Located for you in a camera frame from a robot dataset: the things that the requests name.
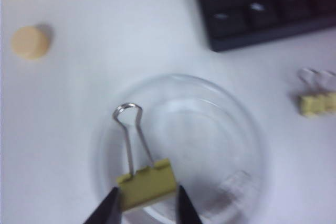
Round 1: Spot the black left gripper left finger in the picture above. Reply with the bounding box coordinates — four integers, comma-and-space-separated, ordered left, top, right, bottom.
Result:
82, 186, 123, 224

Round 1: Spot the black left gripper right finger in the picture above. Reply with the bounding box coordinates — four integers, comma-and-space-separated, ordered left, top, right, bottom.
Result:
177, 185, 203, 224

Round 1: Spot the yellow binder clip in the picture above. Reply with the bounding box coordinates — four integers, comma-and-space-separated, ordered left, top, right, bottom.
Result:
112, 102, 178, 211
296, 67, 336, 117

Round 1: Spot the small yellow round object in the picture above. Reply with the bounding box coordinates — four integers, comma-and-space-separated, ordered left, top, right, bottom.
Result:
10, 24, 55, 61

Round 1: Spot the clear plastic jar with label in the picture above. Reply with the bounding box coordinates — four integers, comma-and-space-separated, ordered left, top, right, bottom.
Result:
90, 73, 266, 224

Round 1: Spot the white desk riser platform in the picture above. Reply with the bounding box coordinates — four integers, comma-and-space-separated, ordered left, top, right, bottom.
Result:
0, 0, 336, 224

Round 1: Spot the black computer keyboard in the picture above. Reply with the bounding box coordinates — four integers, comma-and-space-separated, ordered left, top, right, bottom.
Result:
190, 0, 336, 53

